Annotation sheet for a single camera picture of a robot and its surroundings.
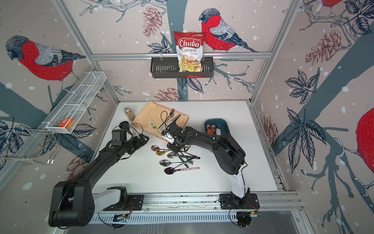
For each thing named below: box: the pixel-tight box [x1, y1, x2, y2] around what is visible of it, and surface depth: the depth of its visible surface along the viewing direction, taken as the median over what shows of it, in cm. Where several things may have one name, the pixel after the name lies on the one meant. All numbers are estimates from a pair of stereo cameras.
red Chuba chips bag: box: [173, 31, 206, 73], surface depth 85 cm
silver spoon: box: [159, 159, 184, 167], surface depth 87 cm
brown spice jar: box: [123, 106, 136, 121], surface depth 106 cm
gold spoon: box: [156, 149, 170, 156], surface depth 92 cm
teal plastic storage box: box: [204, 118, 231, 136], surface depth 103 cm
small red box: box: [57, 117, 70, 128], surface depth 68 cm
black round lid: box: [118, 120, 130, 130], surface depth 94 cm
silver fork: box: [158, 108, 175, 131], surface depth 113 cm
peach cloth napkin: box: [131, 100, 189, 138], surface depth 113 cm
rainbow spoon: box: [150, 144, 170, 152], surface depth 94 cm
